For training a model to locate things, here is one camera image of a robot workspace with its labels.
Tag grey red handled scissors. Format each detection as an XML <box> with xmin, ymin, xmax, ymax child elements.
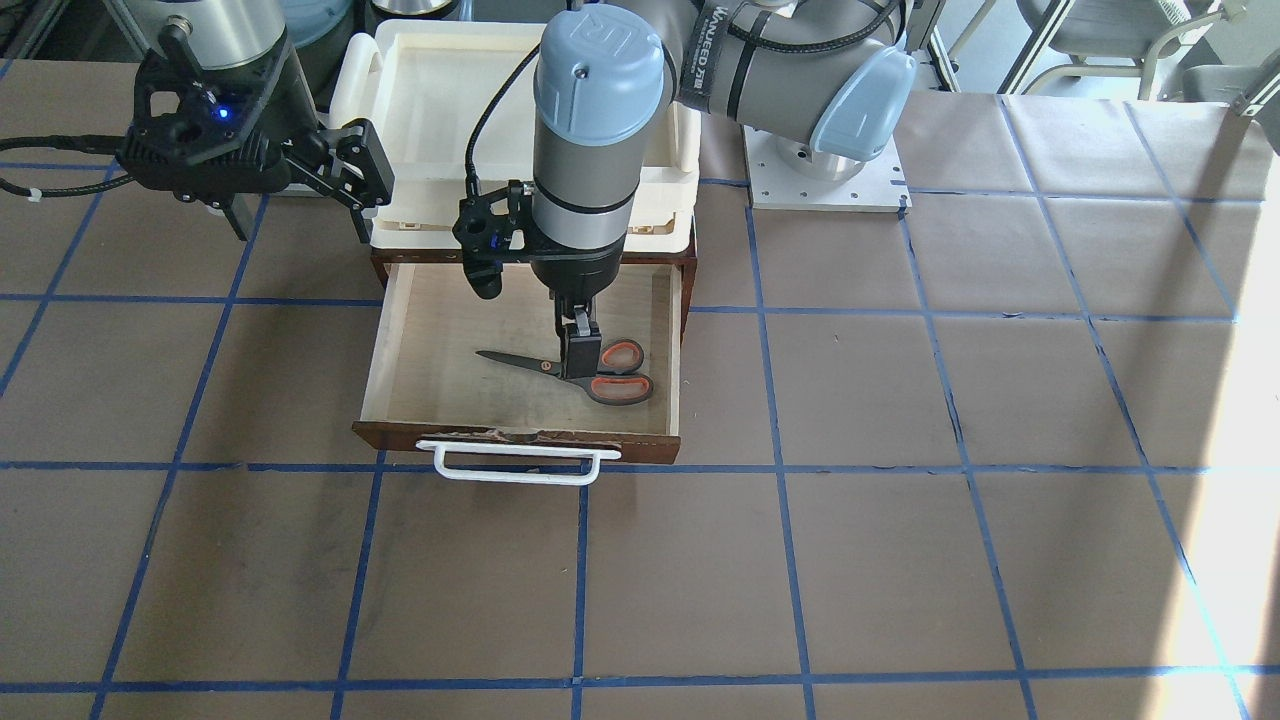
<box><xmin>476</xmin><ymin>340</ymin><xmax>654</xmax><ymax>406</ymax></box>

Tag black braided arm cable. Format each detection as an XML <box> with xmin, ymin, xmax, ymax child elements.
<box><xmin>465</xmin><ymin>45</ymin><xmax>541</xmax><ymax>201</ymax></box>
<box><xmin>0</xmin><ymin>135</ymin><xmax>136</xmax><ymax>206</ymax></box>

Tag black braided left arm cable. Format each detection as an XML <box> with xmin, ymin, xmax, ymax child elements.
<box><xmin>465</xmin><ymin>45</ymin><xmax>541</xmax><ymax>201</ymax></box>

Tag grey chair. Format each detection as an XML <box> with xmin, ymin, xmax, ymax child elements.
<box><xmin>997</xmin><ymin>1</ymin><xmax>1256</xmax><ymax>101</ymax></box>

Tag dark wooden drawer cabinet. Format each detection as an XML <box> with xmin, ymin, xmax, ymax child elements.
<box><xmin>370</xmin><ymin>211</ymin><xmax>698</xmax><ymax>331</ymax></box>

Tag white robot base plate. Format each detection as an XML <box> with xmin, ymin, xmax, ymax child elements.
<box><xmin>742</xmin><ymin>126</ymin><xmax>911</xmax><ymax>213</ymax></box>

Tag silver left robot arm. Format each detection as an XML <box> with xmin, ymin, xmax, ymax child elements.
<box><xmin>526</xmin><ymin>1</ymin><xmax>916</xmax><ymax>378</ymax></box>

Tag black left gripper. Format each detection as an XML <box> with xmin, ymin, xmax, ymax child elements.
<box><xmin>530</xmin><ymin>251</ymin><xmax>623</xmax><ymax>380</ymax></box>

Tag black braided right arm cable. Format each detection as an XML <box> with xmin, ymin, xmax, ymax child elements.
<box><xmin>0</xmin><ymin>135</ymin><xmax>136</xmax><ymax>206</ymax></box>

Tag wooden drawer with white handle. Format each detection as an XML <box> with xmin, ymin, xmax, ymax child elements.
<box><xmin>353</xmin><ymin>263</ymin><xmax>682</xmax><ymax>479</ymax></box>

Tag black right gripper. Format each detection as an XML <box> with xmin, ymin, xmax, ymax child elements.
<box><xmin>115</xmin><ymin>29</ymin><xmax>396</xmax><ymax>243</ymax></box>

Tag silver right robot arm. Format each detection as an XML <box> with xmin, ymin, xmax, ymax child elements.
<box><xmin>116</xmin><ymin>1</ymin><xmax>394</xmax><ymax>243</ymax></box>

